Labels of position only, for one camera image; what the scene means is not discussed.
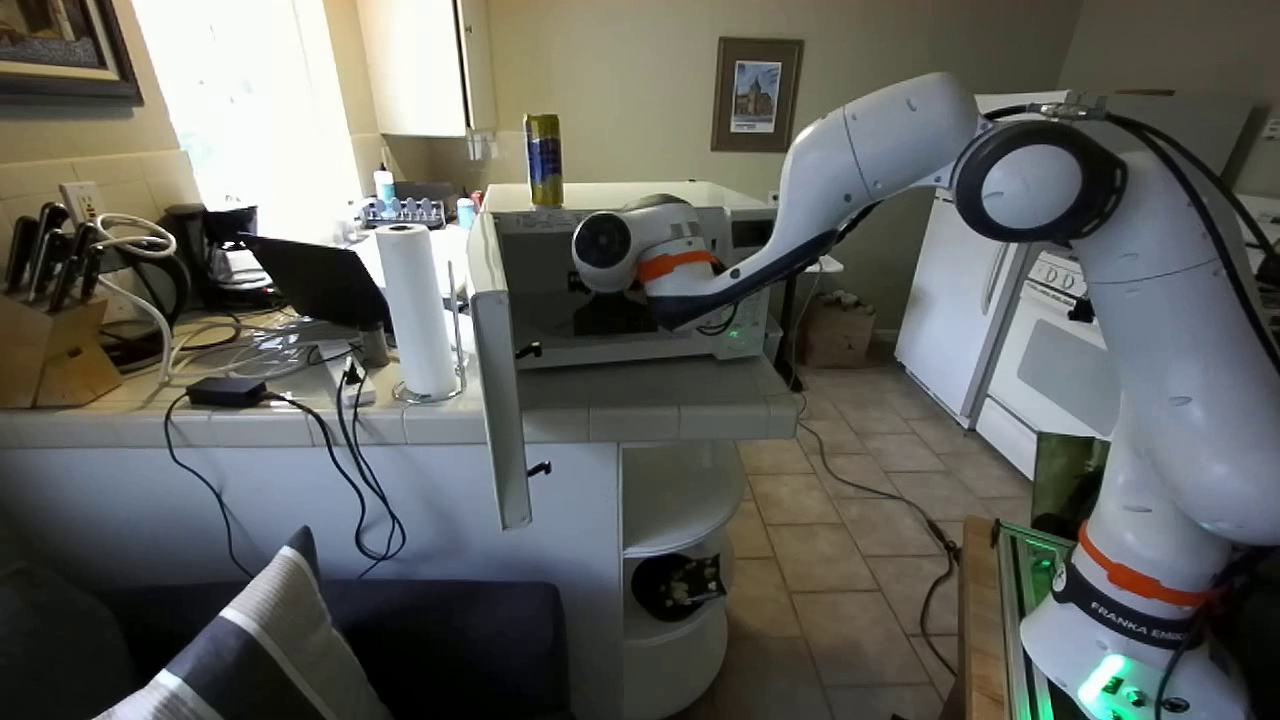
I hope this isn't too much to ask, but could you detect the paper towel roll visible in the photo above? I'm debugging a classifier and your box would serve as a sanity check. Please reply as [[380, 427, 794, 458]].
[[374, 222, 456, 395]]

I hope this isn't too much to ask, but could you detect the dark framed picture top left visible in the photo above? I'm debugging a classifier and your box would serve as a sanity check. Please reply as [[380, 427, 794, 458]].
[[0, 0, 139, 104]]

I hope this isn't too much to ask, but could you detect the black laptop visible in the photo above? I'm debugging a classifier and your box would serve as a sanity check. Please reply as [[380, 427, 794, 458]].
[[249, 235, 386, 326]]

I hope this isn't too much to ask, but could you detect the framed picture on wall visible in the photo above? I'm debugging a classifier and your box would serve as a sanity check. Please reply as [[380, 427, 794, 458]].
[[710, 36, 802, 150]]

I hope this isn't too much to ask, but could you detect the white stove oven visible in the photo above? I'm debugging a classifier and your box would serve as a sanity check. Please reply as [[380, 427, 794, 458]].
[[970, 196, 1280, 479]]

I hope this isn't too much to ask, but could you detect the white fridge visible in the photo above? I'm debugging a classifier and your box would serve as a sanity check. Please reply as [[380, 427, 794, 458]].
[[892, 88, 1073, 433]]

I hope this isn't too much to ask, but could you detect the black bowl with snacks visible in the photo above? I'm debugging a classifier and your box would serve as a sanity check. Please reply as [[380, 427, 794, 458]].
[[630, 555, 725, 619]]

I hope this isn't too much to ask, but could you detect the wooden knife block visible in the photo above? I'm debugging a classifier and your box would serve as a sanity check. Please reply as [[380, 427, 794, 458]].
[[0, 296, 119, 412]]

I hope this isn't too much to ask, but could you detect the black power adapter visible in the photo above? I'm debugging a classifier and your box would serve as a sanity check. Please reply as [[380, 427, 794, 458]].
[[188, 376, 266, 408]]

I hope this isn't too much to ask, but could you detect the gold blue spray can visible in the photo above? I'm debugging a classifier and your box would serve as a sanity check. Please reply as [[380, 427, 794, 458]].
[[523, 111, 562, 206]]

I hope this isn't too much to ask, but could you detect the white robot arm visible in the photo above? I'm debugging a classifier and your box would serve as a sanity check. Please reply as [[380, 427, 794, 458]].
[[570, 72, 1280, 720]]

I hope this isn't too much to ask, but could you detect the black power cable on floor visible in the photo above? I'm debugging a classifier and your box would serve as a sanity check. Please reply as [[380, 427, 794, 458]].
[[790, 395, 968, 682]]

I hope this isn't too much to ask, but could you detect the white microwave oven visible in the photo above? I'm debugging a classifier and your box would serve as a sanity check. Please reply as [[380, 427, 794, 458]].
[[478, 178, 772, 370]]

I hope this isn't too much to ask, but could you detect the cardboard box on floor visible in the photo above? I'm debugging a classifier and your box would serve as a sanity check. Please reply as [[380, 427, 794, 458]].
[[801, 296, 877, 366]]

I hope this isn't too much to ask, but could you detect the microwave door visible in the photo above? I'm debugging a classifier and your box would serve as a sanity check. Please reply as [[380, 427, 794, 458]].
[[466, 214, 530, 531]]

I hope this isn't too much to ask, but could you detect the dark blue sofa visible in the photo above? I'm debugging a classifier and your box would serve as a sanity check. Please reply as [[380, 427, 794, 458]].
[[0, 531, 570, 720]]

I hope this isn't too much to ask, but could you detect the striped cushion upright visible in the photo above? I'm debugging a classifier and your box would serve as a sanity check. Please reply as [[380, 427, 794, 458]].
[[96, 528, 391, 720]]

